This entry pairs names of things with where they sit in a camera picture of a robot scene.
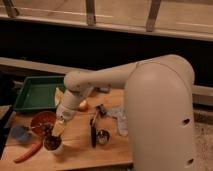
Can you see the small black clip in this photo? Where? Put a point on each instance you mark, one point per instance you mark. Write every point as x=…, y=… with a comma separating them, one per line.
x=101, y=110

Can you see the orange plastic bowl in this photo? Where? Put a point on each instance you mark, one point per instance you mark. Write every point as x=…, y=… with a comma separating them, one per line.
x=41, y=121

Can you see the blue measuring cup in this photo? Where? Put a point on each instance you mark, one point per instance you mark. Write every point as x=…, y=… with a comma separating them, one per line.
x=20, y=133

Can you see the small metal cup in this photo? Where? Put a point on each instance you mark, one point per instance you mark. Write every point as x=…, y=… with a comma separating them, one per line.
x=103, y=137

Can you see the black handled knife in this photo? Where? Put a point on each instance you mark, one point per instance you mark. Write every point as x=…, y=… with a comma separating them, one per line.
x=93, y=128

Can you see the blue grey cloth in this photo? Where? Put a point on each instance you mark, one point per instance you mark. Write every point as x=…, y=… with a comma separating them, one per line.
x=119, y=114

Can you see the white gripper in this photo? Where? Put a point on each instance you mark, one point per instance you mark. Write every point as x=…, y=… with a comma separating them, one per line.
x=66, y=110

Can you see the orange carrot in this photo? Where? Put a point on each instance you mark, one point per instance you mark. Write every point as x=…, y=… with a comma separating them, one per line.
x=33, y=150

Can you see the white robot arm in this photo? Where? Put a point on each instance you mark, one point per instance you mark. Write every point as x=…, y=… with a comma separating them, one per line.
x=158, y=105

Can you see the yellow cheese wedge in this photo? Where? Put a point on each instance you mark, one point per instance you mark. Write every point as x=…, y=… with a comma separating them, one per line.
x=58, y=96

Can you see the blue sponge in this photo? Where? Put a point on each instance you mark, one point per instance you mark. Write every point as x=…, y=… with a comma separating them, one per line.
x=104, y=89

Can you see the green plastic tray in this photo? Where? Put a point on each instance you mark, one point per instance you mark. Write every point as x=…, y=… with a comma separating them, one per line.
x=38, y=93

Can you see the small yellow apple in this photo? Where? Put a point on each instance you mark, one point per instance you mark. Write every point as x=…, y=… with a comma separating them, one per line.
x=83, y=106

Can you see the white paper cup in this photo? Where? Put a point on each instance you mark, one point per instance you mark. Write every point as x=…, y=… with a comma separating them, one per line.
x=57, y=151

